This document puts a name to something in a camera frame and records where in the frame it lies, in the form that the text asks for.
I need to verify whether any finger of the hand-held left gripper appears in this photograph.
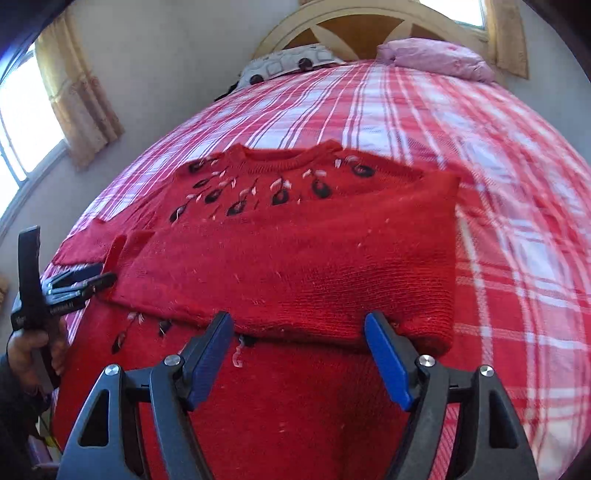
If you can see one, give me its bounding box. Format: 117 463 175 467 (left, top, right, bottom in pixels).
52 271 119 317
44 264 105 294

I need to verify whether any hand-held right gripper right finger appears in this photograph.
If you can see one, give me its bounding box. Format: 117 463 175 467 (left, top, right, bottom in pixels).
364 311 541 480

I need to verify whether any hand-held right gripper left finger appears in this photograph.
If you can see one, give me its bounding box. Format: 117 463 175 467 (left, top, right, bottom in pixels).
58 311 236 480

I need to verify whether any red knitted sweater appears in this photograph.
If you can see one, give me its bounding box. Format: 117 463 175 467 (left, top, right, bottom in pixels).
50 141 463 480

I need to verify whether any person's left forearm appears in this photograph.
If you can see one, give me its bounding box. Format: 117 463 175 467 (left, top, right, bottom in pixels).
0 353 52 467

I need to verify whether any person's left hand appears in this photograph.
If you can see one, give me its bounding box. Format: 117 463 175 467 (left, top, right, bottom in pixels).
7 329 68 394

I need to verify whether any window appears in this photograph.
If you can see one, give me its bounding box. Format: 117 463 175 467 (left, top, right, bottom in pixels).
0 45 68 223
418 0 490 31

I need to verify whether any beige curtain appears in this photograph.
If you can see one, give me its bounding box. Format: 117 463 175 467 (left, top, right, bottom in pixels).
485 0 530 80
34 7 125 172

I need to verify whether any red plaid blanket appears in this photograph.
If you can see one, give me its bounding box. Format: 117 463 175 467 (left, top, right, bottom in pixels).
39 59 591 480

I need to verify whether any white patterned pillow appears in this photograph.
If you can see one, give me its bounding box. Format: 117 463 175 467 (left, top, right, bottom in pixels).
215 43 348 103

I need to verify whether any pink pillow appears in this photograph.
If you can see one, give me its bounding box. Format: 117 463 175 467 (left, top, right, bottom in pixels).
375 38 498 85

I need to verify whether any cream wooden headboard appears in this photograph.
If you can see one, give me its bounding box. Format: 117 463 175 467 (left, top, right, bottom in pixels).
252 0 498 77

